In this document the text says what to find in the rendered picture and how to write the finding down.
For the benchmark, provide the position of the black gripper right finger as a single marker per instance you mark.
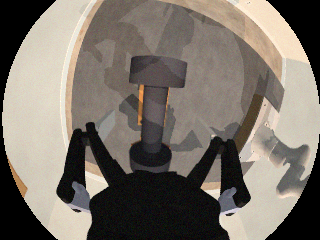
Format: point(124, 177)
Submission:
point(233, 192)

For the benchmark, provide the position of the dark grey dumbbell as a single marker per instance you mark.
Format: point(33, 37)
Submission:
point(150, 153)

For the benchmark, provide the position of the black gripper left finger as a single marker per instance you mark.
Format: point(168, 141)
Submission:
point(72, 186)

